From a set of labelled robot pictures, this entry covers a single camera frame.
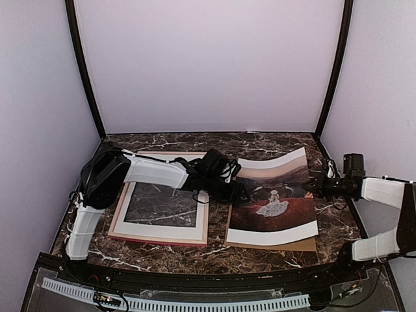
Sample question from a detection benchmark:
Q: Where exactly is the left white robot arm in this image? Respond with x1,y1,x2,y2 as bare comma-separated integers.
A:
64,142,250,283

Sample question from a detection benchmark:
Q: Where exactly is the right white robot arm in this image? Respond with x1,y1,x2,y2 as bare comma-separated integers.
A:
302,175,415,282

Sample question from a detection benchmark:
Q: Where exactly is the left black corner post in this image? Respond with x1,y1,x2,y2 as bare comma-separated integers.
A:
64,0,107,140

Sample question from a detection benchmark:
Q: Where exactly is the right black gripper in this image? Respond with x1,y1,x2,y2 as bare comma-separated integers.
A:
302,170,351,202

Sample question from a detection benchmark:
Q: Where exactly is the black corner post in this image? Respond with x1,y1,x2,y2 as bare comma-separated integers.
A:
314,0,354,140
64,0,107,140

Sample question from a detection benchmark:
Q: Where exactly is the brown backing board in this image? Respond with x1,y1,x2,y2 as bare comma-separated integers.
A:
225,203,319,252

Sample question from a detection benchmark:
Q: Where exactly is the right black corner post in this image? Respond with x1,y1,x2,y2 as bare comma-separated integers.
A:
314,0,354,140

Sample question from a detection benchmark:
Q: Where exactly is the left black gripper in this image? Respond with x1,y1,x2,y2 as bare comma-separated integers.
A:
203,174,251,204

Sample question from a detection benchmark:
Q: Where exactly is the white mat board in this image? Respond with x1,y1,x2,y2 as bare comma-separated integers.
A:
108,151,209,246

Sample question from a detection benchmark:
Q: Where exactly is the pink wooden picture frame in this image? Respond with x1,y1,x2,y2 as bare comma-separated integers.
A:
107,151,211,246

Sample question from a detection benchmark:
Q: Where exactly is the white slotted cable duct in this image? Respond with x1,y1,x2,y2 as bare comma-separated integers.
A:
41,278,310,311

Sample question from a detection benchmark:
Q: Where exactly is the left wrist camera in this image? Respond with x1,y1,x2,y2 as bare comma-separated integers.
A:
202,149,241,183

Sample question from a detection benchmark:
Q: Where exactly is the black front rail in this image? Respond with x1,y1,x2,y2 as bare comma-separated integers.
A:
35,253,379,293

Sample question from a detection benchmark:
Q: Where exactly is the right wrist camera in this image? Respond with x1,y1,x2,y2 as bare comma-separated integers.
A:
326,153,365,179

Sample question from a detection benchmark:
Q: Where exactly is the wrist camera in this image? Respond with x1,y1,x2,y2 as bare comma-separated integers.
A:
326,153,365,179
202,149,241,183

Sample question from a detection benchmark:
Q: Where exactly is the canyon photo print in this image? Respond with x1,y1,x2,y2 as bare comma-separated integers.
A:
226,148,319,246

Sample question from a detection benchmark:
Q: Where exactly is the clear acrylic sheet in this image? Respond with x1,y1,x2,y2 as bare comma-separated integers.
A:
124,183,198,228

